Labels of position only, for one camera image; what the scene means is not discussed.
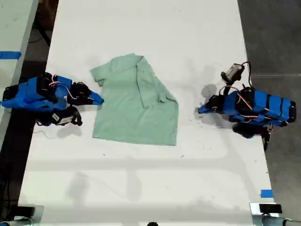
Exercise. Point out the white side table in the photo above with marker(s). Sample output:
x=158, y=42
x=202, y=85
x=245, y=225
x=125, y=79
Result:
x=14, y=26

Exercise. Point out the black slim gripper finger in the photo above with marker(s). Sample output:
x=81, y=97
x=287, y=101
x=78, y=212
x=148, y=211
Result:
x=84, y=101

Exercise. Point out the silver metal clamp plate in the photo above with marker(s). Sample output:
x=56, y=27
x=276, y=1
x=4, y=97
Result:
x=254, y=209
x=38, y=213

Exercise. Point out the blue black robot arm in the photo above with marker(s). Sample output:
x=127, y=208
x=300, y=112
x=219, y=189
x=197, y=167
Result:
x=270, y=108
x=33, y=94

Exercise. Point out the short black camera stalk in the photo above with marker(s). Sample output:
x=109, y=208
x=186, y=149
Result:
x=76, y=116
x=229, y=86

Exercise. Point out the short blue tape strip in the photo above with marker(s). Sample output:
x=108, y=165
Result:
x=266, y=193

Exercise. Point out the black round knob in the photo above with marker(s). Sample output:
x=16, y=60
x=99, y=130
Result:
x=152, y=224

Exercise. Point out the black grey camera box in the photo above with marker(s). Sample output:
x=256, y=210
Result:
x=232, y=71

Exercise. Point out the small black box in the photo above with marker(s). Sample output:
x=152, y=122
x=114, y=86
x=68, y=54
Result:
x=26, y=210
x=270, y=208

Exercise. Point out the long blue tape strip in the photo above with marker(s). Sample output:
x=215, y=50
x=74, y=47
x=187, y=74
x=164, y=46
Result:
x=9, y=55

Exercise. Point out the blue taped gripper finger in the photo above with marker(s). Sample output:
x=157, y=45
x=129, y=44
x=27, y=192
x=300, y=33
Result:
x=205, y=106
x=96, y=97
x=206, y=111

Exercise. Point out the black white camera box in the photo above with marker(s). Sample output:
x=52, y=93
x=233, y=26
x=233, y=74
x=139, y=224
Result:
x=61, y=118

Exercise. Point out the pale green T-shirt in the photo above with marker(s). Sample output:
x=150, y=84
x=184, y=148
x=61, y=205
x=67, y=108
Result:
x=131, y=113

